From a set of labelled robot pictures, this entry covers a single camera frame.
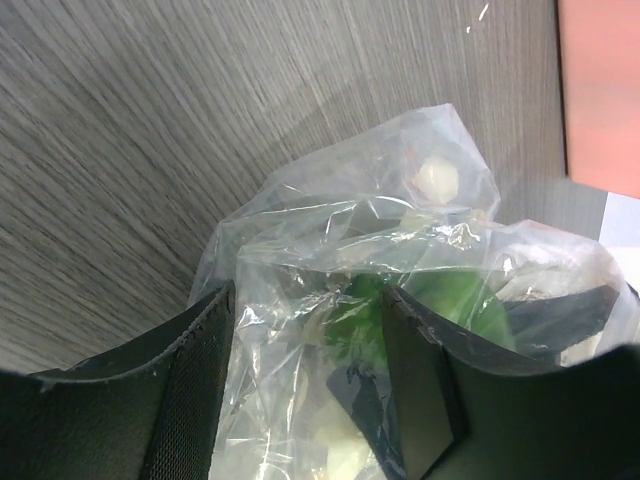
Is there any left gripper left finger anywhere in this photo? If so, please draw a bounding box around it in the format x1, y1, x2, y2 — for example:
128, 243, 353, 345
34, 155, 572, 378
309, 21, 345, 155
1, 281, 235, 479

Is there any pink divided organizer box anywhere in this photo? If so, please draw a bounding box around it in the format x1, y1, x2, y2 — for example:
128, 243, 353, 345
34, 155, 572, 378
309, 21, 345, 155
558, 0, 639, 198

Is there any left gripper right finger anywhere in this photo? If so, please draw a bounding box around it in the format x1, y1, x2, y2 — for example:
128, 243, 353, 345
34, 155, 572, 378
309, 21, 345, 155
382, 287, 639, 479

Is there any polka dot zip bag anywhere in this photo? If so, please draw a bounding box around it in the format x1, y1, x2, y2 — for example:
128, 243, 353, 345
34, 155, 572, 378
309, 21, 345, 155
190, 104, 639, 479

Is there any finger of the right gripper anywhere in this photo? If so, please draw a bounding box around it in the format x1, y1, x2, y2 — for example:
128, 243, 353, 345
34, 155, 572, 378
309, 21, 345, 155
324, 282, 624, 451

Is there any green fake leafy vegetable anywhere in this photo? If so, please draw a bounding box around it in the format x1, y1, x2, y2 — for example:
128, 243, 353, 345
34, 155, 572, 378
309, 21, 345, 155
324, 269, 519, 366

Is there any white plastic basket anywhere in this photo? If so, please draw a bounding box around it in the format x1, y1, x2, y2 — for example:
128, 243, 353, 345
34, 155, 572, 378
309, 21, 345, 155
599, 192, 640, 291

